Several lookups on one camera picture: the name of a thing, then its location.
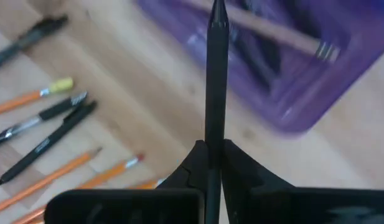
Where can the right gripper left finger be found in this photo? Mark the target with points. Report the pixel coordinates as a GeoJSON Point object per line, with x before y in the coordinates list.
{"type": "Point", "coordinates": [191, 174]}

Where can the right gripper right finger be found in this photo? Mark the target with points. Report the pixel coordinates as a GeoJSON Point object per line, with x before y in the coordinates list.
{"type": "Point", "coordinates": [251, 193]}

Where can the purple plastic pencil box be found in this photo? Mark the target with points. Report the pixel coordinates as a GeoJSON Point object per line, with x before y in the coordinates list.
{"type": "Point", "coordinates": [303, 102]}

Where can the orange pencil with yellow eraser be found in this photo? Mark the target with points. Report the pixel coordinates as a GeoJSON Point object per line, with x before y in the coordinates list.
{"type": "Point", "coordinates": [23, 99]}

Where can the clear pen with black grip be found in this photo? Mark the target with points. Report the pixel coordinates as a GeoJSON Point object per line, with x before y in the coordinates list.
{"type": "Point", "coordinates": [54, 110]}
{"type": "Point", "coordinates": [30, 39]}

